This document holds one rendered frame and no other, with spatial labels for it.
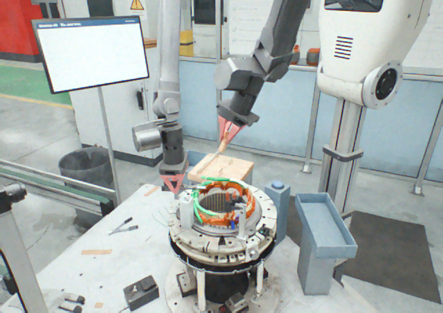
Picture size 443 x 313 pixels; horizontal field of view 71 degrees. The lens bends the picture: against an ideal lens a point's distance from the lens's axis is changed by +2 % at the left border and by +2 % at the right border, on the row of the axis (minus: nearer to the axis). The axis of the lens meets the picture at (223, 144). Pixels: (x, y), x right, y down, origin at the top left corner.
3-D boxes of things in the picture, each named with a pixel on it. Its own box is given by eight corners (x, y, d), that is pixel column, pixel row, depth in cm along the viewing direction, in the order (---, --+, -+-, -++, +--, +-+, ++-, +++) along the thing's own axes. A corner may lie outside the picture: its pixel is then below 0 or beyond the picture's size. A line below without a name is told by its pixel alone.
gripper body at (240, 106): (248, 129, 74) (261, 102, 71) (213, 108, 77) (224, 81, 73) (257, 122, 80) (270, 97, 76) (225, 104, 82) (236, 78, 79)
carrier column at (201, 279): (197, 312, 95) (194, 262, 86) (201, 305, 97) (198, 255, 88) (205, 315, 94) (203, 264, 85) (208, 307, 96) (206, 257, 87)
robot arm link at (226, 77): (292, 67, 67) (273, 39, 71) (257, 60, 60) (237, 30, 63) (259, 103, 75) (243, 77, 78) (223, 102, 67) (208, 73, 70)
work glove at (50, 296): (5, 305, 99) (2, 300, 98) (37, 278, 109) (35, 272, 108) (61, 335, 91) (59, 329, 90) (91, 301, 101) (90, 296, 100)
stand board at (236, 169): (187, 179, 118) (187, 173, 117) (210, 157, 133) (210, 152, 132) (235, 192, 110) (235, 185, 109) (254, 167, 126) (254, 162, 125)
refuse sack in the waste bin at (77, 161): (56, 204, 239) (44, 164, 224) (93, 179, 271) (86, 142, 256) (95, 217, 226) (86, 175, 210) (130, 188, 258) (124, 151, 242)
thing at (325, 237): (340, 316, 96) (358, 246, 84) (305, 316, 96) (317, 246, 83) (316, 254, 119) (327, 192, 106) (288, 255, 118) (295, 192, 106)
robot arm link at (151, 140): (176, 96, 78) (166, 100, 86) (131, 104, 73) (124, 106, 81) (186, 142, 80) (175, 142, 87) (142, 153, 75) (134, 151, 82)
